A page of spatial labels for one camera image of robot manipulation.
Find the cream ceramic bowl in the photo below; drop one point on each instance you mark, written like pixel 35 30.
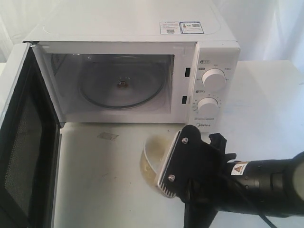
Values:
pixel 152 154

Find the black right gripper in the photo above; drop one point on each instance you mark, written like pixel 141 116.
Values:
pixel 204 185

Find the lower white control knob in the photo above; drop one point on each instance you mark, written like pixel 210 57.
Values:
pixel 207 107

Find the blue white info sticker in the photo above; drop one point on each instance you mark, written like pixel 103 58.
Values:
pixel 191 27

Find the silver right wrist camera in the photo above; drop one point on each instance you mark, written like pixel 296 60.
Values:
pixel 175 170

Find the white microwave oven body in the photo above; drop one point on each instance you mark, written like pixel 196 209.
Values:
pixel 68 41

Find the upper white control knob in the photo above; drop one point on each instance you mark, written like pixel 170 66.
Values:
pixel 214 80

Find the red white warning sticker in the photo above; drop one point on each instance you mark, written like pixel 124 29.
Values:
pixel 170 27

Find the white microwave door with handle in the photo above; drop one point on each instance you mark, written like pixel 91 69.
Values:
pixel 29 143

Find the white control knob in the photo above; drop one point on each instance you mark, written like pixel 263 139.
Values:
pixel 207 107
pixel 214 80

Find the glass turntable plate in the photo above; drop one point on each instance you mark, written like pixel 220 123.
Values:
pixel 122 82

